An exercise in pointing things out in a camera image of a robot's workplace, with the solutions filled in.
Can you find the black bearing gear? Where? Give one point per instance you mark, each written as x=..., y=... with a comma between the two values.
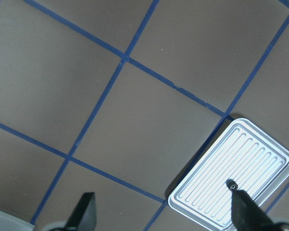
x=231, y=185

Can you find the silver ribbed metal tray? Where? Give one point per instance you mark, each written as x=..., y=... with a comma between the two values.
x=243, y=153

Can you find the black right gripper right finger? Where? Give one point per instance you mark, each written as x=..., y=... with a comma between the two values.
x=245, y=213

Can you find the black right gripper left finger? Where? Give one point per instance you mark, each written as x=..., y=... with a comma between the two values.
x=84, y=214

